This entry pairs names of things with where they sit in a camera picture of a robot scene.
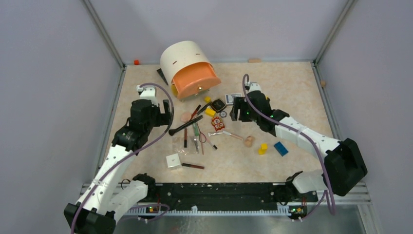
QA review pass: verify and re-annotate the yellow cube block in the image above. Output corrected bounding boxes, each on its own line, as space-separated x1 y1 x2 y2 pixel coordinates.
205 108 216 118

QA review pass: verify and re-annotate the black lego plate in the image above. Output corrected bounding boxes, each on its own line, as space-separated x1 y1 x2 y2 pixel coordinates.
156 68 169 86

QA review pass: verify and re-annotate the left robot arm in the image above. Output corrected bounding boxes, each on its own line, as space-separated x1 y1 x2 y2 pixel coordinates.
64 82 174 234

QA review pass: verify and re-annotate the black makeup brush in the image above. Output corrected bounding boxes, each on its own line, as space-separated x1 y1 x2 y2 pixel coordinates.
168 115 203 136

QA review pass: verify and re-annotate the blue lego brick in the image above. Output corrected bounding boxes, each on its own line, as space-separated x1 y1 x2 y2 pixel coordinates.
274 141 289 156

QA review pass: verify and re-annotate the thin pink makeup pencil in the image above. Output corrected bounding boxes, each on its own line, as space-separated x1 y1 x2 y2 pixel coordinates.
204 136 218 150

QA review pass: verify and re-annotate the black wire loop tool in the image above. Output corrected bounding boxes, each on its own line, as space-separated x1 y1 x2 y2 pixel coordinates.
197 124 207 144

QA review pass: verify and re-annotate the clear plastic wrapper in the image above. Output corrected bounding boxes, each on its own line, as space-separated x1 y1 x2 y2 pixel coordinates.
171 136 201 155

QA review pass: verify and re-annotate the green tube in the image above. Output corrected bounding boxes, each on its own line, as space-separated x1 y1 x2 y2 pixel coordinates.
192 123 200 137

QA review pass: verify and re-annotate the blue playing card box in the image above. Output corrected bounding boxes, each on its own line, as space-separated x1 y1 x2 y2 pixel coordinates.
225 93 243 105

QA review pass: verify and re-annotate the black square compact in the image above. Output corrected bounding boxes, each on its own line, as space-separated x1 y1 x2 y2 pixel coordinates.
210 98 226 113

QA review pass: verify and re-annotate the white cosmetic box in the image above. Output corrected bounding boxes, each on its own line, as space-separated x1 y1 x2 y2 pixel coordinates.
166 154 182 170

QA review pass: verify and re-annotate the small yellow block with cap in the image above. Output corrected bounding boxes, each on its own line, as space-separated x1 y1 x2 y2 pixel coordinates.
204 96 211 104

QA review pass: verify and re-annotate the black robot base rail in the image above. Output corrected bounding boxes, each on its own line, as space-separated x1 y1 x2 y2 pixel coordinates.
139 182 318 212

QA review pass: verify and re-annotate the wooden block on ledge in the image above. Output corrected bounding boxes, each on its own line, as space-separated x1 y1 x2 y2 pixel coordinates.
248 58 262 63

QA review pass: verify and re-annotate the white round drawer organizer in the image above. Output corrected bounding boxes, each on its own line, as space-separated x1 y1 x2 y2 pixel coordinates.
160 40 222 100

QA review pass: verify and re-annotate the silver small tube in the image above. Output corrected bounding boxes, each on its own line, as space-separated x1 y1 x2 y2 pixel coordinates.
208 132 223 137

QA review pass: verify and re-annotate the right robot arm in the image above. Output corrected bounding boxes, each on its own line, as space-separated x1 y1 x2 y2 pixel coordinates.
230 82 368 201

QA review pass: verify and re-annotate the black eyeliner pen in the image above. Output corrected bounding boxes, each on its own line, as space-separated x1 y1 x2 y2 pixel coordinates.
196 102 211 115

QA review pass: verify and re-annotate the dark red lipstick tube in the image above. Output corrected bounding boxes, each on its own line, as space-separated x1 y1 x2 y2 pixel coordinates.
181 163 205 170

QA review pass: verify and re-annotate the brown lip gloss tube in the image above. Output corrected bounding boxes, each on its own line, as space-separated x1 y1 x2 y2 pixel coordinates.
184 128 188 148

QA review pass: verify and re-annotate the potato shaped toy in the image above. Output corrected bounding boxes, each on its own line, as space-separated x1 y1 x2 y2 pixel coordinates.
243 136 255 148

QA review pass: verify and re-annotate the pink makeup sponge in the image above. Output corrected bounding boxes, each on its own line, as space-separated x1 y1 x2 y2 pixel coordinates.
180 112 192 123

